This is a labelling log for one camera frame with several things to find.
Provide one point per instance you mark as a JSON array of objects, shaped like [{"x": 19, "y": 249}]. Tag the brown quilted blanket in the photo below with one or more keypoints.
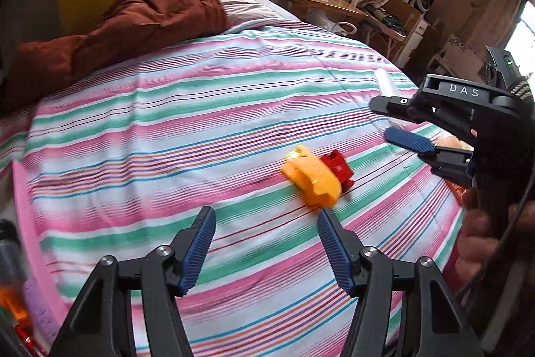
[{"x": 130, "y": 28}]

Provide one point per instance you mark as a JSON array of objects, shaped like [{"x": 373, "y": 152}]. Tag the orange holed block toy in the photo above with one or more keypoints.
[{"x": 12, "y": 300}]

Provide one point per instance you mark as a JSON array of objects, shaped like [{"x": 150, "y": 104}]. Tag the black filter with clear cup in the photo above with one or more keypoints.
[{"x": 13, "y": 272}]

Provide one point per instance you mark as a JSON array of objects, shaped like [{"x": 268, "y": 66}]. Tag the red plastic clip piece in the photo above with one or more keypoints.
[{"x": 335, "y": 161}]

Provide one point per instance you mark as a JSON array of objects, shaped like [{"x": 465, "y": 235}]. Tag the striped bed cover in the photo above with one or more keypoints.
[{"x": 121, "y": 161}]

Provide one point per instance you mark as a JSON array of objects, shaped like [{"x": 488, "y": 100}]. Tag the purple patterned oval case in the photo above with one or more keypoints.
[{"x": 40, "y": 314}]

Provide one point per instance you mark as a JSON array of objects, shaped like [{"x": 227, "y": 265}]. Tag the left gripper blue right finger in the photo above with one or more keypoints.
[{"x": 432, "y": 322}]

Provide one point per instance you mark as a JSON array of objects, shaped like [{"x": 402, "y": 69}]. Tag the yellow plastic toy piece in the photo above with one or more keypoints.
[{"x": 318, "y": 184}]

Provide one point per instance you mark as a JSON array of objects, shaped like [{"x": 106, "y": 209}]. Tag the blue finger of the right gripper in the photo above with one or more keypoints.
[
  {"x": 411, "y": 141},
  {"x": 401, "y": 108}
]

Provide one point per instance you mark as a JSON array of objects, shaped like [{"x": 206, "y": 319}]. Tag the person's right hand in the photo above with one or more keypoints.
[{"x": 475, "y": 245}]

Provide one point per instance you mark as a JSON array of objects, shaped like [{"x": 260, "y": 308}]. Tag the pink white tray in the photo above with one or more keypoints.
[{"x": 26, "y": 217}]

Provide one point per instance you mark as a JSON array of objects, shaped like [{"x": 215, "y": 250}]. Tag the beige pillow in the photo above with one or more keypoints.
[{"x": 254, "y": 14}]

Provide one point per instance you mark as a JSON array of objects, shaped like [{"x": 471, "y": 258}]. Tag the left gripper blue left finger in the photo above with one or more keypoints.
[{"x": 100, "y": 321}]

